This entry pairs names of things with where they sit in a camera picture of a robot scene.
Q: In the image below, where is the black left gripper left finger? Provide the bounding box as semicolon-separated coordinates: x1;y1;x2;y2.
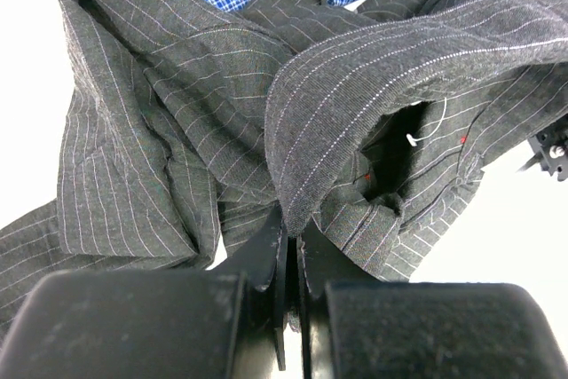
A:
1;209;288;379

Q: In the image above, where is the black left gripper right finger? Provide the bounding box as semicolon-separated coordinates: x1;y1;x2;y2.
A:
296;225;567;379

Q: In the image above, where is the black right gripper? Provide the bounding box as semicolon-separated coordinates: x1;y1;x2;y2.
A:
525;119;567;182

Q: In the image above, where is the black pinstriped shirt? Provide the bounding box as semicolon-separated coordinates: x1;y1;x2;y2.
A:
1;0;567;333

